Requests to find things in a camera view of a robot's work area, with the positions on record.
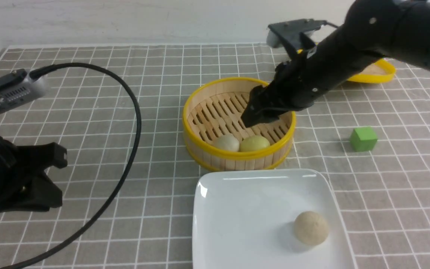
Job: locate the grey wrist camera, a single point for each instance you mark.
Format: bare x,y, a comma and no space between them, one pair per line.
294,34
17,88

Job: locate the white square plate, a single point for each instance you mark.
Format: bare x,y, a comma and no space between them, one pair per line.
245,220

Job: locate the yellow steamed bun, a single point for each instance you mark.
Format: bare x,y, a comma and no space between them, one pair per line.
254,143

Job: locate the green cube block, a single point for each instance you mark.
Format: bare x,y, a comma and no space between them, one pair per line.
363,139

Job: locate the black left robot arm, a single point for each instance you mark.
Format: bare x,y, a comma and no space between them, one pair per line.
24,184

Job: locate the grey checked tablecloth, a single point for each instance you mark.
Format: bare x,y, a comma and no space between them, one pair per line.
383,194

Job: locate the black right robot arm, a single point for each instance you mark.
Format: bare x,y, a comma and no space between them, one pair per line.
372,30

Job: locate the yellow rimmed steamer lid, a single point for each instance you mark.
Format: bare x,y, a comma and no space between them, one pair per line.
375,73

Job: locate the yellow rimmed bamboo steamer basket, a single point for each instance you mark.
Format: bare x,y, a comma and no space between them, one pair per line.
214,110

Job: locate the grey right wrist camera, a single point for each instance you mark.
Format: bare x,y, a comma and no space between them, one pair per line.
294,34

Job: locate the white steamed bun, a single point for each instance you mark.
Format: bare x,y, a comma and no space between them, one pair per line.
227,142

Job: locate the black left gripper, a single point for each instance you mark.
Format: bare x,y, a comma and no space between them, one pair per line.
40,194

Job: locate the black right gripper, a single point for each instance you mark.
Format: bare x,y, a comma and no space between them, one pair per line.
295,87

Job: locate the beige steamed bun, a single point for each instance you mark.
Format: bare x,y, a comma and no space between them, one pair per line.
311,228

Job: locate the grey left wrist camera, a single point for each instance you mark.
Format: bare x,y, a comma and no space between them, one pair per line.
17,88

